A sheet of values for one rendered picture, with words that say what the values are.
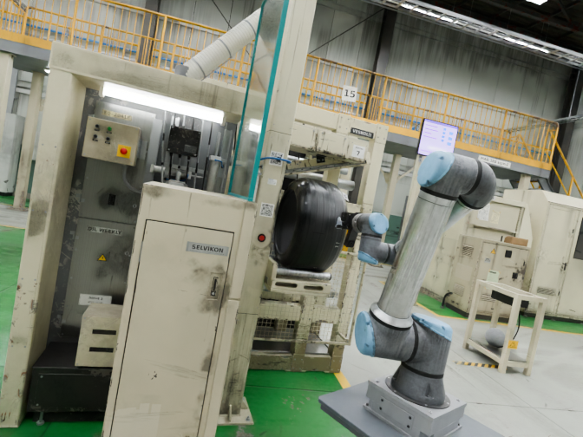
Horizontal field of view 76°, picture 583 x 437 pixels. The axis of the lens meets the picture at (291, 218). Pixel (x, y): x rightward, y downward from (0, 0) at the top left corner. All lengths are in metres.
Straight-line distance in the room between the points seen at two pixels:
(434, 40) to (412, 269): 13.00
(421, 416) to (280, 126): 1.51
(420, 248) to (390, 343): 0.35
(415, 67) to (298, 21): 11.32
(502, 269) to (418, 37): 8.99
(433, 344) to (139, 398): 1.05
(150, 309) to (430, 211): 0.99
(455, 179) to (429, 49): 12.75
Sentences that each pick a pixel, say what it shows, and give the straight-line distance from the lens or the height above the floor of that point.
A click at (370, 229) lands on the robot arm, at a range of 1.62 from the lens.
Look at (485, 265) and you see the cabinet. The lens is 6.49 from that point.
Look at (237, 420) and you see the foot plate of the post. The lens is 2.43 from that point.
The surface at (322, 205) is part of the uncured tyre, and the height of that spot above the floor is 1.30.
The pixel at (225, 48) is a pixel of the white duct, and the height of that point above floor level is 2.10.
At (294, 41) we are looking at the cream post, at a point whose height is 2.15.
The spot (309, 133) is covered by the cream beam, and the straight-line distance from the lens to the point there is 2.44.
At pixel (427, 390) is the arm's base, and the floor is 0.74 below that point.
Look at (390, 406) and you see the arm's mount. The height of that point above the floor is 0.66.
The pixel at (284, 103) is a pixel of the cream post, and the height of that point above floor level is 1.81.
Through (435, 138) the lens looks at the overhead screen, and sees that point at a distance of 6.19.
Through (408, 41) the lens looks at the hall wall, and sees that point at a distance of 13.60.
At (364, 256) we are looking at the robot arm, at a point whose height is 1.13.
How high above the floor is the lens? 1.31
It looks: 3 degrees down
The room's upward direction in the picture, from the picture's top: 11 degrees clockwise
